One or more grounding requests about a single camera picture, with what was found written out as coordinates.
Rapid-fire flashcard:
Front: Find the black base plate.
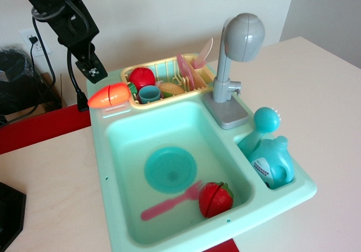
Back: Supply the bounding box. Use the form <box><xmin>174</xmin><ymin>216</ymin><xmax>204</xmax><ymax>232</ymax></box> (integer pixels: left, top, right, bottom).
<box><xmin>1</xmin><ymin>183</ymin><xmax>27</xmax><ymax>251</ymax></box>

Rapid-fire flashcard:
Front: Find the orange toy carrot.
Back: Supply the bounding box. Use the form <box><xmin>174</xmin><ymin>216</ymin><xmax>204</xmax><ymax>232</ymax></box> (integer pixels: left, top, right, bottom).
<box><xmin>87</xmin><ymin>82</ymin><xmax>138</xmax><ymax>108</ymax></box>

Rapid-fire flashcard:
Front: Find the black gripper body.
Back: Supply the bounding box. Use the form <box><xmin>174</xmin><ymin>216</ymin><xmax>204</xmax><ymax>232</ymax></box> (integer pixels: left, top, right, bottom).
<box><xmin>47</xmin><ymin>0</ymin><xmax>99</xmax><ymax>63</ymax></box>

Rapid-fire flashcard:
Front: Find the red toy strawberry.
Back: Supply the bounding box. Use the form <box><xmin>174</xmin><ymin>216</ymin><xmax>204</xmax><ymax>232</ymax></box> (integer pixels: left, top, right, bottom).
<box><xmin>199</xmin><ymin>182</ymin><xmax>234</xmax><ymax>218</ymax></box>

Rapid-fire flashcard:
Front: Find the pink toy knife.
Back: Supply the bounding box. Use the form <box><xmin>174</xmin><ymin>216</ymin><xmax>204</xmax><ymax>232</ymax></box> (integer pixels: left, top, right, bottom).
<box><xmin>192</xmin><ymin>38</ymin><xmax>213</xmax><ymax>69</ymax></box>

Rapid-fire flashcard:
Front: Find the teal toy cup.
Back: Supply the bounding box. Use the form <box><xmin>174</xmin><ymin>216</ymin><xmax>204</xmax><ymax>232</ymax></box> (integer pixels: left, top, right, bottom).
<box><xmin>138</xmin><ymin>85</ymin><xmax>161</xmax><ymax>104</ymax></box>

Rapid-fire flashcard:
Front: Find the red toy apple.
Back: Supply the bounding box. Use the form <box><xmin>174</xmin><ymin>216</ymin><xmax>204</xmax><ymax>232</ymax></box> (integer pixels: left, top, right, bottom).
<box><xmin>129</xmin><ymin>67</ymin><xmax>156</xmax><ymax>91</ymax></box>

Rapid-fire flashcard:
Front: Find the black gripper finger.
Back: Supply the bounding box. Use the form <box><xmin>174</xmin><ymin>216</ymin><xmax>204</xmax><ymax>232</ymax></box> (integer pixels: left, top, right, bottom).
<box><xmin>75</xmin><ymin>51</ymin><xmax>108</xmax><ymax>83</ymax></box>

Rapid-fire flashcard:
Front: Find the pink toy plate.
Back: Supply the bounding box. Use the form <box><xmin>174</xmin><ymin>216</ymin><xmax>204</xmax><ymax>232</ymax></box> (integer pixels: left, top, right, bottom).
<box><xmin>177</xmin><ymin>54</ymin><xmax>195</xmax><ymax>91</ymax></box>

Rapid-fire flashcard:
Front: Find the pink toy fork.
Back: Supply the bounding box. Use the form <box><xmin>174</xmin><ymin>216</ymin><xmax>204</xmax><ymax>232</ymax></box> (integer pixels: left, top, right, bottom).
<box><xmin>140</xmin><ymin>180</ymin><xmax>204</xmax><ymax>221</ymax></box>

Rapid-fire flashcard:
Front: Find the white wall outlet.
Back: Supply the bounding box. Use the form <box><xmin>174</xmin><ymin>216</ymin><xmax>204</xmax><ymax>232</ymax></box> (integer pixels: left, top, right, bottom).
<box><xmin>18</xmin><ymin>28</ymin><xmax>52</xmax><ymax>57</ymax></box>

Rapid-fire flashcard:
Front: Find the grey toy faucet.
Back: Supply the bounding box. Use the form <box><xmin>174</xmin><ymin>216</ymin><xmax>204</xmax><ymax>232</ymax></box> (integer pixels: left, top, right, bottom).
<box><xmin>201</xmin><ymin>12</ymin><xmax>266</xmax><ymax>130</ymax></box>

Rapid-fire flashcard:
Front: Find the black bag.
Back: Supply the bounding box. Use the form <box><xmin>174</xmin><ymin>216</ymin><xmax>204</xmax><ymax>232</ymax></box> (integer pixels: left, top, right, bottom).
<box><xmin>1</xmin><ymin>47</ymin><xmax>61</xmax><ymax>127</ymax></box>

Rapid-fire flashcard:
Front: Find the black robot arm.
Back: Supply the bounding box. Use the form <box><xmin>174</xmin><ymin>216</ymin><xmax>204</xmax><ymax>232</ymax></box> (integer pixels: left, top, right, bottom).
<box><xmin>28</xmin><ymin>0</ymin><xmax>108</xmax><ymax>83</ymax></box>

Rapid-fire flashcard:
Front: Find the yellow dish rack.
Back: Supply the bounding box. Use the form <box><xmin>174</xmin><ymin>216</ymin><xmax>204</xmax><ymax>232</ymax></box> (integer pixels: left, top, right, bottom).
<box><xmin>120</xmin><ymin>56</ymin><xmax>215</xmax><ymax>109</ymax></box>

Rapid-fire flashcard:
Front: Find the teal toy cleanser bottle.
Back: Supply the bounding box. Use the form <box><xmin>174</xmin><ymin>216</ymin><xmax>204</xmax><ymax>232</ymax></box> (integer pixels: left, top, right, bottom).
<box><xmin>248</xmin><ymin>136</ymin><xmax>294</xmax><ymax>189</ymax></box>

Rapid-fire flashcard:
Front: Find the teal toy plate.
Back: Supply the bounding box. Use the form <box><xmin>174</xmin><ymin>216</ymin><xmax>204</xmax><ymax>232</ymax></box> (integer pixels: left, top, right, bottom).
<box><xmin>144</xmin><ymin>147</ymin><xmax>197</xmax><ymax>193</ymax></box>

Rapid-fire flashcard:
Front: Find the mint green toy sink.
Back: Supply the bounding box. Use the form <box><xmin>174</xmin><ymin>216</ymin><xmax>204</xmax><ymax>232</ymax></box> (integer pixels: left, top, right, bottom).
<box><xmin>90</xmin><ymin>86</ymin><xmax>316</xmax><ymax>251</ymax></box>

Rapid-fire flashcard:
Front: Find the yellow toy corn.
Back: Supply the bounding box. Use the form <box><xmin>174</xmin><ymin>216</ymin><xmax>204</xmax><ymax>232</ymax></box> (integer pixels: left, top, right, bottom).
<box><xmin>159</xmin><ymin>82</ymin><xmax>185</xmax><ymax>98</ymax></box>

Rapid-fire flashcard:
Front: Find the black cable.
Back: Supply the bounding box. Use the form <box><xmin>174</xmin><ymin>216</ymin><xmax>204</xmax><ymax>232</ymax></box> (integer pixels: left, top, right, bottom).
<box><xmin>29</xmin><ymin>0</ymin><xmax>91</xmax><ymax>112</ymax></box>

